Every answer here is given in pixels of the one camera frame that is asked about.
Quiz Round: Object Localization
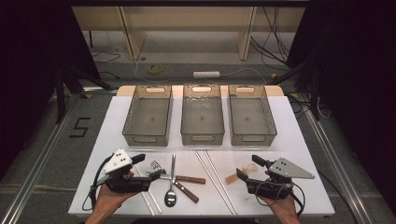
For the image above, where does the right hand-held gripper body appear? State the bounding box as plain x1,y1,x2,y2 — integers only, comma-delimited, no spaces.
246,157,316,200

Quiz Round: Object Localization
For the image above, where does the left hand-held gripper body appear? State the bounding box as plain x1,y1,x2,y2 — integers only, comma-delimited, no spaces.
96,148,151,193

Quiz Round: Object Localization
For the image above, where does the metal chopstick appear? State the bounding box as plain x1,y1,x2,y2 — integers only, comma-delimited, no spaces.
204,149,238,216
194,150,234,216

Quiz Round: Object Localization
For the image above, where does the metal spoon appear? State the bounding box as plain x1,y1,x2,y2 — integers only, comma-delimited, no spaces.
163,153,177,208

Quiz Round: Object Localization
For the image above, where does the knife with wooden handle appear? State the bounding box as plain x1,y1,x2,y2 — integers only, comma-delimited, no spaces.
145,171,206,185

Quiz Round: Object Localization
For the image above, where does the fork with wooden handle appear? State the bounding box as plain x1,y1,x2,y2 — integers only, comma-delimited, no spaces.
149,160,200,204

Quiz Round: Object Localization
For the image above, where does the clear grey plastic bin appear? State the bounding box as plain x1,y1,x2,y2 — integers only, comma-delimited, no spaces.
121,84,174,147
227,84,278,147
180,84,226,147

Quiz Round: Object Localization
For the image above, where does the person's right hand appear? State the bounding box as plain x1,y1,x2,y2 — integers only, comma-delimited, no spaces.
259,193,300,217

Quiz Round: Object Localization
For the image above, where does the person's left hand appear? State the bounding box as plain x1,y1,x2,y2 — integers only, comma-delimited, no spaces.
92,183,138,217

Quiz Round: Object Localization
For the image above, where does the white board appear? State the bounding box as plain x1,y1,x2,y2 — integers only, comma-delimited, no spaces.
67,95,336,217

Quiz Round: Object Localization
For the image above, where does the black metal stand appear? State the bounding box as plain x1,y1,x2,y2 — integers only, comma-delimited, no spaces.
54,63,113,125
267,59,321,121

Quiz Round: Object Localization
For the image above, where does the yellow tape roll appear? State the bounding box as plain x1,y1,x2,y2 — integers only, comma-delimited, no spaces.
147,63,164,76

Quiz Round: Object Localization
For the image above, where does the white power strip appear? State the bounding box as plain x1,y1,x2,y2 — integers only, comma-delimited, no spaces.
192,71,221,79

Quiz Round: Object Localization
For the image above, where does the dark curtain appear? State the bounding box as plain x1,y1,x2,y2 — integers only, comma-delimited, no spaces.
286,0,396,206
0,0,101,181

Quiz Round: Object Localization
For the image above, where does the light wooden desk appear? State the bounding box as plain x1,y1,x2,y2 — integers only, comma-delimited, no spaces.
72,6,306,62

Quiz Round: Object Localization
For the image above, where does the aluminium rail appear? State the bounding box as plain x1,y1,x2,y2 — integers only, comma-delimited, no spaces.
0,92,83,224
297,92,376,224

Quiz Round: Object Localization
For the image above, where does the white cable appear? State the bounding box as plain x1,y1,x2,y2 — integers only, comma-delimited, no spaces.
134,57,268,86

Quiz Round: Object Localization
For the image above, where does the thin black floor cable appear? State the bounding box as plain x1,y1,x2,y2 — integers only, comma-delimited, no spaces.
92,49,122,80

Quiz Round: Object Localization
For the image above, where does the bundle of black cables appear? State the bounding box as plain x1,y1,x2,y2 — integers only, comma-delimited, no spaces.
250,6,293,68

